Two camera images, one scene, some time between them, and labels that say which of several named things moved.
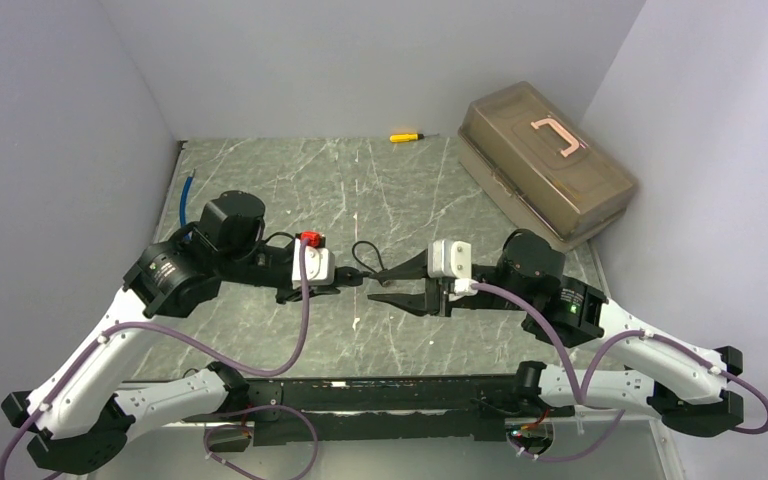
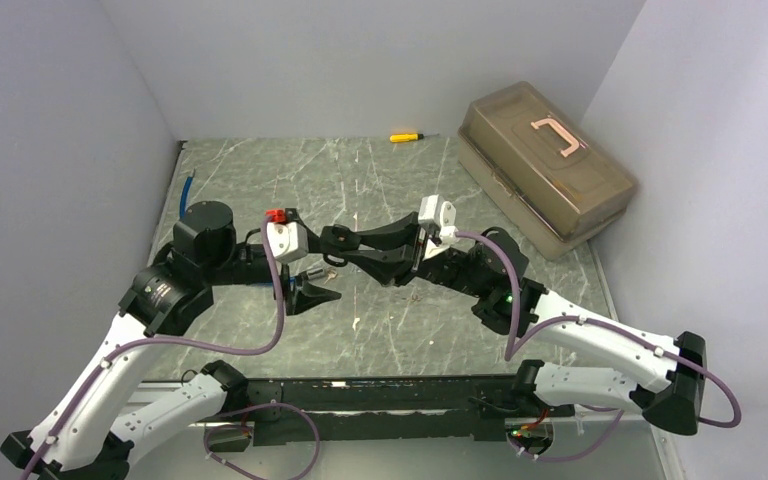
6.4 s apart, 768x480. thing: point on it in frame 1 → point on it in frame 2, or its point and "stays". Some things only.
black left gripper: (288, 293) → (306, 295)
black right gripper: (435, 299) → (396, 257)
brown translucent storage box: (543, 167) stays
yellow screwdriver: (408, 137) stays
